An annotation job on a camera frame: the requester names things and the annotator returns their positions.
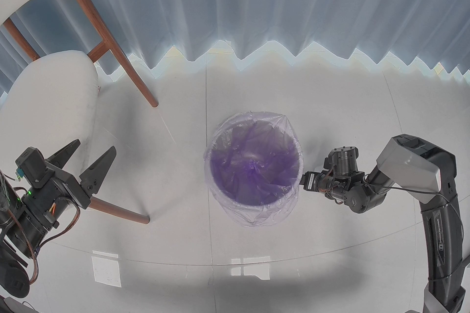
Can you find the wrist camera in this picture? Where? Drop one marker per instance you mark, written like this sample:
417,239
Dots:
31,164
327,164

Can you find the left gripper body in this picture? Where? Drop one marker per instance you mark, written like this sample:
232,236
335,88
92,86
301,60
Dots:
55,197

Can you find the purple plastic bag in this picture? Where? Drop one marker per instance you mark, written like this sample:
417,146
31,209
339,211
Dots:
253,164

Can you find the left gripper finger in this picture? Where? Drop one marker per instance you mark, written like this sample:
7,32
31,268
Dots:
95,175
62,157

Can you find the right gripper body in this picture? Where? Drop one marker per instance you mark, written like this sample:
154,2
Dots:
317,182

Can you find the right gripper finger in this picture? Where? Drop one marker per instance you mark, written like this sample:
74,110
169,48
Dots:
302,181

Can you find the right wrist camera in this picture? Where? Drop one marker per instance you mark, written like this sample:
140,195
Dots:
327,164

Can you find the white cushioned wooden chair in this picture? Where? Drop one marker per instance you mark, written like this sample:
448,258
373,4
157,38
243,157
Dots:
47,113

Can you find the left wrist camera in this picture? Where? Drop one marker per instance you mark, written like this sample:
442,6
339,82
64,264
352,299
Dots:
31,164

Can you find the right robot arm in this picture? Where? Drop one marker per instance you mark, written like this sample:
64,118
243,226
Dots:
440,223

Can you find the white trash bin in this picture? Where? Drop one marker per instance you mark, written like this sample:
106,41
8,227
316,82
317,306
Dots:
253,209

